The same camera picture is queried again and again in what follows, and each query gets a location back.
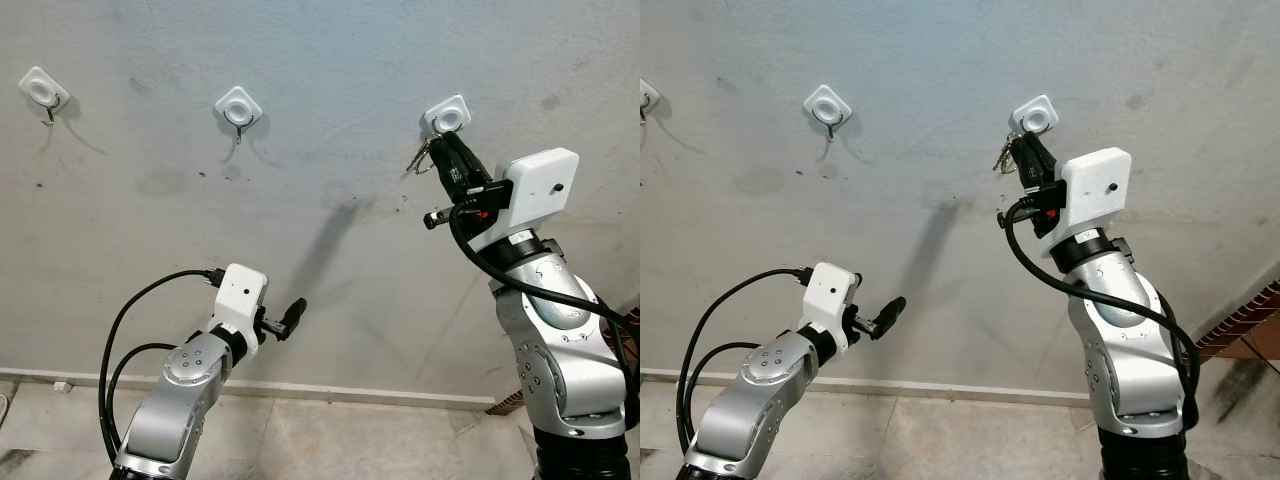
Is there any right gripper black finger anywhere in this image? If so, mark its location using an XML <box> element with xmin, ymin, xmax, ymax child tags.
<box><xmin>434</xmin><ymin>140</ymin><xmax>479</xmax><ymax>199</ymax></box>
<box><xmin>1012</xmin><ymin>138</ymin><xmax>1045</xmax><ymax>189</ymax></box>
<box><xmin>446</xmin><ymin>135</ymin><xmax>492</xmax><ymax>191</ymax></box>
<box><xmin>1024</xmin><ymin>133</ymin><xmax>1060</xmax><ymax>188</ymax></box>

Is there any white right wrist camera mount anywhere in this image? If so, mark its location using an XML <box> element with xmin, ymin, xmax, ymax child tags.
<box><xmin>1045</xmin><ymin>148</ymin><xmax>1133</xmax><ymax>251</ymax></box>
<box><xmin>468</xmin><ymin>148</ymin><xmax>581</xmax><ymax>251</ymax></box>

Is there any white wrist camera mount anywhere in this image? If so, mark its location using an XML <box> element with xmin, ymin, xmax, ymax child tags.
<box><xmin>800</xmin><ymin>262</ymin><xmax>861</xmax><ymax>346</ymax></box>
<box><xmin>1045</xmin><ymin>148</ymin><xmax>1133</xmax><ymax>251</ymax></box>
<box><xmin>208</xmin><ymin>264</ymin><xmax>269</xmax><ymax>346</ymax></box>
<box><xmin>468</xmin><ymin>148</ymin><xmax>581</xmax><ymax>251</ymax></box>

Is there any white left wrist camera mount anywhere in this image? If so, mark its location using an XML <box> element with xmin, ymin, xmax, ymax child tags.
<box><xmin>800</xmin><ymin>262</ymin><xmax>861</xmax><ymax>346</ymax></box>
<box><xmin>208</xmin><ymin>264</ymin><xmax>269</xmax><ymax>346</ymax></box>

